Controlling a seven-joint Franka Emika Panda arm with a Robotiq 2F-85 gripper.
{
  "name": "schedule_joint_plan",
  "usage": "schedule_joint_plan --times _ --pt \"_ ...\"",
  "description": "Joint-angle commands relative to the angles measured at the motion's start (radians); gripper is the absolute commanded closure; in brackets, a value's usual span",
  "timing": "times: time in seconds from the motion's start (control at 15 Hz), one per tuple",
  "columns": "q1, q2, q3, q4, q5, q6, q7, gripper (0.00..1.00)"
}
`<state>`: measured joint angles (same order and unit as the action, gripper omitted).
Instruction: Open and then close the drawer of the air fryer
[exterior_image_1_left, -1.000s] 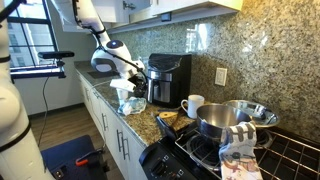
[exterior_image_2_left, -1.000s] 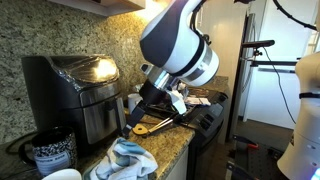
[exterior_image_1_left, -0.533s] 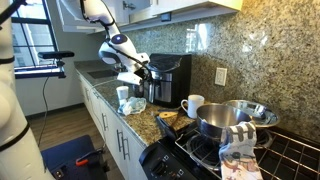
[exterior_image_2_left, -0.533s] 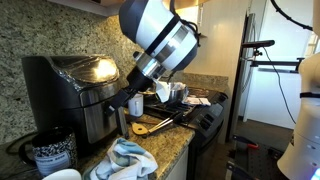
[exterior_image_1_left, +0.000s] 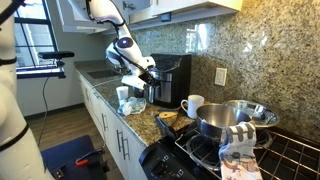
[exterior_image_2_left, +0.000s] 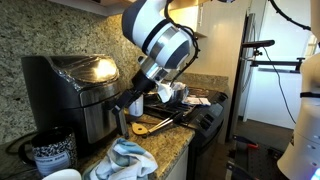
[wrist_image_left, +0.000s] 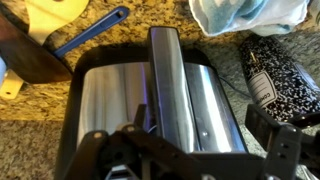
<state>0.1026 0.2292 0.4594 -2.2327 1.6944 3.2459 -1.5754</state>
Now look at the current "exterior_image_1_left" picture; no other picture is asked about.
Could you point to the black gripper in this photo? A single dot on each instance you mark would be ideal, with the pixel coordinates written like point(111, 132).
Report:
point(148, 79)

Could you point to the dark blue robot base platform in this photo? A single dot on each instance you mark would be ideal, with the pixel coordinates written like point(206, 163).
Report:
point(66, 153)

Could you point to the black coffee machine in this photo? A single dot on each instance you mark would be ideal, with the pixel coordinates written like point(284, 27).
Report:
point(181, 83)

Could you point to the blue and white dish towel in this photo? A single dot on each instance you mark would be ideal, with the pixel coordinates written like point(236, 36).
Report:
point(131, 106)

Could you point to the dark wooden spatula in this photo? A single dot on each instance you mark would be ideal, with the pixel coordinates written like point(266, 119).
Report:
point(180, 118)

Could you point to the black and steel tongs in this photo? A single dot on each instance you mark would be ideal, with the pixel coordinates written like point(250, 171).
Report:
point(165, 126)

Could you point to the white ceramic mug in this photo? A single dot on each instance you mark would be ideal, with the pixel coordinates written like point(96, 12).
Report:
point(195, 106)

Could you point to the kitchen sink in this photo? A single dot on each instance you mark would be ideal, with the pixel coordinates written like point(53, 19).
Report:
point(100, 74)

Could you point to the small black under-cabinet box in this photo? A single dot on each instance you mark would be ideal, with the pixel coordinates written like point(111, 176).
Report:
point(166, 17)

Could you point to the deep stainless steel pot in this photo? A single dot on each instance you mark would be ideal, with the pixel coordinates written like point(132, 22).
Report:
point(216, 120)

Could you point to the white base kitchen cabinets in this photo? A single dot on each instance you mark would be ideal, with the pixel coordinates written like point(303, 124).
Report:
point(133, 156)

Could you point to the black electric stove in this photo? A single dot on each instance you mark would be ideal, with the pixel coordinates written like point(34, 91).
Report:
point(166, 163)

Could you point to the patterned dish towel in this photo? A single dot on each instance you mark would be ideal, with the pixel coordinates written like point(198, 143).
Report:
point(238, 150)

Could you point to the shallow stainless steel bowl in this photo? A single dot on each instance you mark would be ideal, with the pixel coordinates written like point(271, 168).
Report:
point(263, 116)

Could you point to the white wall outlet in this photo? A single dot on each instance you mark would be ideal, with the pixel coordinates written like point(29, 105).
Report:
point(220, 76)

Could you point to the white upper wall cabinets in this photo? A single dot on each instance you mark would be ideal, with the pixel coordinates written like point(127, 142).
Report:
point(186, 6)

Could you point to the black camera stand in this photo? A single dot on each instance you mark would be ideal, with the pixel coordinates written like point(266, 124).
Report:
point(56, 71)

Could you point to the black stereo camera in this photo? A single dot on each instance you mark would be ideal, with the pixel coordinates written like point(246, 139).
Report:
point(55, 54)

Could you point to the window with dark frame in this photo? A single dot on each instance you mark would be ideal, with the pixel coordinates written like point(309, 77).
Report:
point(36, 33)

